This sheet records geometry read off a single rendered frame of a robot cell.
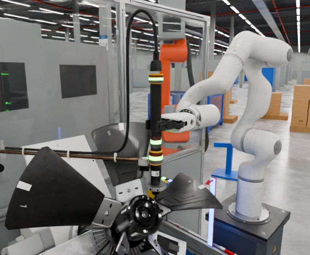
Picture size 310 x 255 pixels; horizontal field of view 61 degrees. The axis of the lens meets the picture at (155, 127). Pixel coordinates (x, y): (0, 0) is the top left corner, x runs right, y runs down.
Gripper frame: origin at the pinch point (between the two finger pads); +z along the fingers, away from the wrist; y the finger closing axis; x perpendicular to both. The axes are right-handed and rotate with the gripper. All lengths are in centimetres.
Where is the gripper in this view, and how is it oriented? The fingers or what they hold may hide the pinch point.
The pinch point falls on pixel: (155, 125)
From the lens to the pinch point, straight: 83.3
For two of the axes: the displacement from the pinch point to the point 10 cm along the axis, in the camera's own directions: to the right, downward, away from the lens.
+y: -7.1, -1.5, 6.9
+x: 0.1, -9.8, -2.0
